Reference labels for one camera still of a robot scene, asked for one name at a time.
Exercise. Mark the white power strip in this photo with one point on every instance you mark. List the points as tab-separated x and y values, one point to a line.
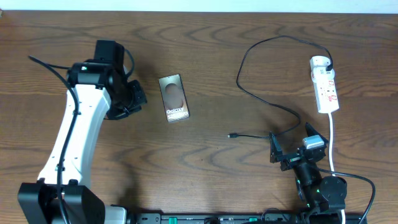
325	90

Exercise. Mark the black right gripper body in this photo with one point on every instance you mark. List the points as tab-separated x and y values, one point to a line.
290	160

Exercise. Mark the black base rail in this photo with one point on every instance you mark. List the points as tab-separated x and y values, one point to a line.
269	217

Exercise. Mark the bronze Galaxy smartphone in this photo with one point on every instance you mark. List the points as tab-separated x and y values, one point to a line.
173	97

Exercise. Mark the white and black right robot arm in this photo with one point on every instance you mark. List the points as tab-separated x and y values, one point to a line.
324	196

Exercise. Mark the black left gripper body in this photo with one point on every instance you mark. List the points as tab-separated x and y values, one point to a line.
137	96

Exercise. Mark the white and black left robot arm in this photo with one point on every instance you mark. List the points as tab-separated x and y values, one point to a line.
98	89

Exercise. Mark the white USB charger plug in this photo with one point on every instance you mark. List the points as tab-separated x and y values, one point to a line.
319	61

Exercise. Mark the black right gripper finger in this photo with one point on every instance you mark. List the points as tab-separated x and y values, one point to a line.
311	131
276	154

